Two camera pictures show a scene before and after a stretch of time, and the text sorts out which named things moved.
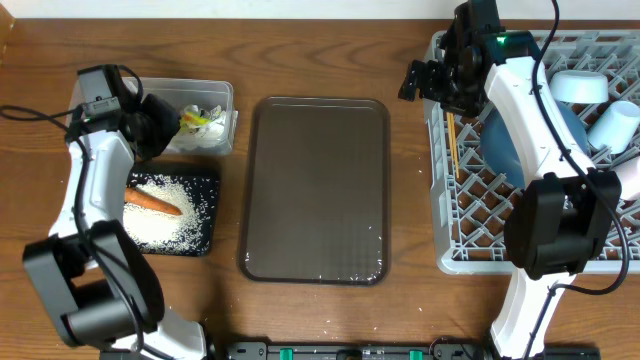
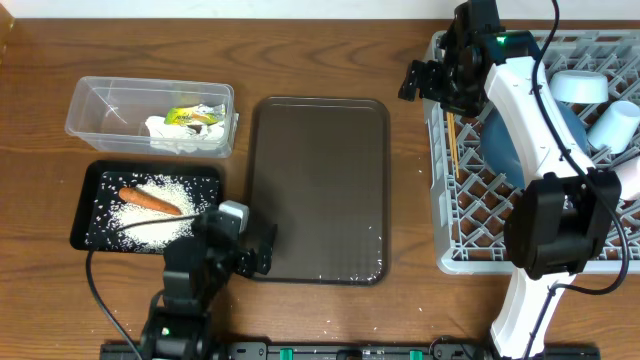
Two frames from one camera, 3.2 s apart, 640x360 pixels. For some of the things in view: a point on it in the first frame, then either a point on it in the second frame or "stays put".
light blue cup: (615, 125) stays put
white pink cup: (629, 176) stays put
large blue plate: (500, 156) stays put
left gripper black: (170, 121) -> (266, 256)
